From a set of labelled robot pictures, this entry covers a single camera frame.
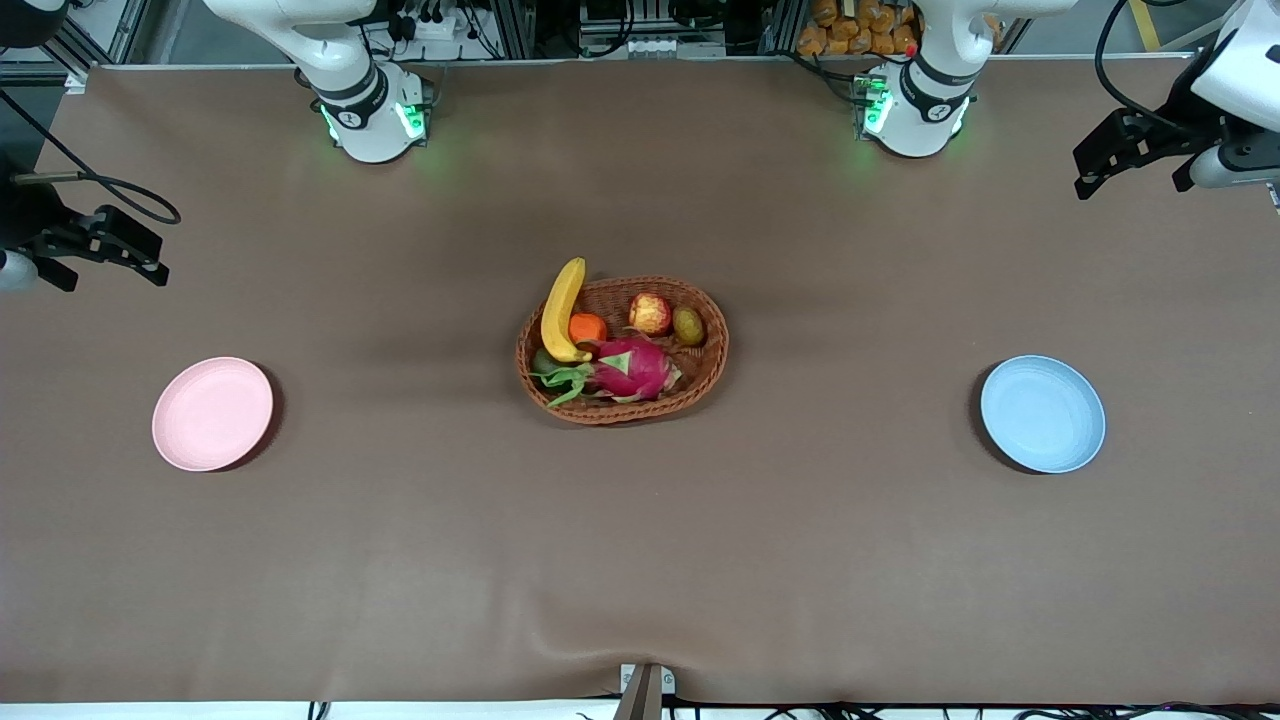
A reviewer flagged yellow banana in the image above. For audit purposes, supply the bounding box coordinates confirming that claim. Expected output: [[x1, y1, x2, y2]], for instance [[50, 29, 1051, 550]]
[[540, 257, 594, 364]]

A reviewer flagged red yellow apple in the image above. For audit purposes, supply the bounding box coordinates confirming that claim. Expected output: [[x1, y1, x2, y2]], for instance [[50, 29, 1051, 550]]
[[628, 292, 674, 338]]

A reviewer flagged pink plate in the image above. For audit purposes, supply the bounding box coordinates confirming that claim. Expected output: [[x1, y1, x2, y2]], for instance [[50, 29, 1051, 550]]
[[152, 357, 275, 473]]

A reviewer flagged blue plate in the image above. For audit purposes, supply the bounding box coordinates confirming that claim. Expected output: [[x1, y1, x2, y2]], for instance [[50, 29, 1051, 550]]
[[979, 355, 1107, 475]]

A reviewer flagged bag of orange items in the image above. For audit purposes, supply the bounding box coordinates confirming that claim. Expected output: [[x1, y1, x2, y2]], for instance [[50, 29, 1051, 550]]
[[797, 0, 923, 59]]

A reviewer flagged white power strip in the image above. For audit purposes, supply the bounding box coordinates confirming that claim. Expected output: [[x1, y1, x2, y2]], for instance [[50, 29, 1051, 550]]
[[385, 0, 493, 63]]

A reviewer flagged brown wicker basket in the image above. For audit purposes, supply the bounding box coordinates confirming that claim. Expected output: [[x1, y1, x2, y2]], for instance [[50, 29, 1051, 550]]
[[516, 275, 730, 426]]

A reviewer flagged pink dragon fruit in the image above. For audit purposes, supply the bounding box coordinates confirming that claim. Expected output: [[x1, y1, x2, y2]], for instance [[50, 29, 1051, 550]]
[[535, 336, 684, 410]]

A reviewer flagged brown table cloth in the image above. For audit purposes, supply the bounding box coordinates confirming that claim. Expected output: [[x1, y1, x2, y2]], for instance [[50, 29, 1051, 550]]
[[0, 55, 1280, 707]]

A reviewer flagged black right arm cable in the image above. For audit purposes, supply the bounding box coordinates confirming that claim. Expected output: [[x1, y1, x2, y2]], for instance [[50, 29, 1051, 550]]
[[0, 90, 183, 226]]

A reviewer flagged silver aluminium frame post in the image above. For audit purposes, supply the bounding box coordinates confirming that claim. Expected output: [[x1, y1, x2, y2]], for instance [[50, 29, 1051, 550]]
[[20, 0, 153, 77]]

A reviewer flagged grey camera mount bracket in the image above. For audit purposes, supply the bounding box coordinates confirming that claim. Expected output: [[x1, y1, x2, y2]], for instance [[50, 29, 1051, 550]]
[[618, 663, 678, 720]]

